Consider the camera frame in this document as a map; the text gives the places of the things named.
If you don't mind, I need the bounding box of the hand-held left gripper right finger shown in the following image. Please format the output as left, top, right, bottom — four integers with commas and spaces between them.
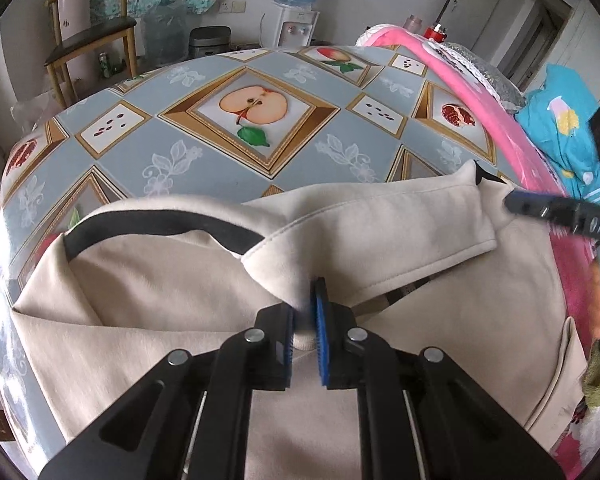
310, 276, 566, 480

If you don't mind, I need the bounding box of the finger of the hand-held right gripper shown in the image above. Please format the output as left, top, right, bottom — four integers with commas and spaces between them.
502, 189, 586, 233

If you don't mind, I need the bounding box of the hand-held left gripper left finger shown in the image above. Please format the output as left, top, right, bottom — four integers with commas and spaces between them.
39, 302, 297, 480

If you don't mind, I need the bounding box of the cream sweater with black trim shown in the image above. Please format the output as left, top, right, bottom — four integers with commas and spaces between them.
12, 160, 593, 480

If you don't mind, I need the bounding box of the blue cartoon print cloth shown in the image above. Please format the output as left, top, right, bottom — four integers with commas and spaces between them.
515, 64, 600, 206

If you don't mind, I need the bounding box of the pink blanket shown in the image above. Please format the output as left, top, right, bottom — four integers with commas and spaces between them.
355, 24, 600, 480

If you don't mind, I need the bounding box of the silver quilted cloth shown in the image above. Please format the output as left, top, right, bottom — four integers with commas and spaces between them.
427, 39, 526, 111

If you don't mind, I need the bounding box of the white door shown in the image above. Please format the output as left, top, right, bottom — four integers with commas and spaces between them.
432, 0, 518, 81

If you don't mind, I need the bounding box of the white water dispenser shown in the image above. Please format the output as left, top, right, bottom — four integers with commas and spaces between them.
275, 7, 321, 48

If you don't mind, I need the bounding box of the grey rice cooker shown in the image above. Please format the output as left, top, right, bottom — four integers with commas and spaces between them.
187, 26, 232, 60

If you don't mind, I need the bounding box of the empty clear water jug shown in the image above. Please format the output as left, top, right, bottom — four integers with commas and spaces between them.
142, 0, 188, 68

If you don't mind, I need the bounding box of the clear plastic bag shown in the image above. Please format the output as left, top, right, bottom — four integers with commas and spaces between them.
11, 92, 63, 126

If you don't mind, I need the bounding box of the wooden chair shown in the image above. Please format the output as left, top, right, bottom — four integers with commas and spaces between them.
44, 0, 141, 108

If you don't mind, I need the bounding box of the white tall box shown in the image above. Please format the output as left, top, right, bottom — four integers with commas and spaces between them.
50, 0, 93, 43

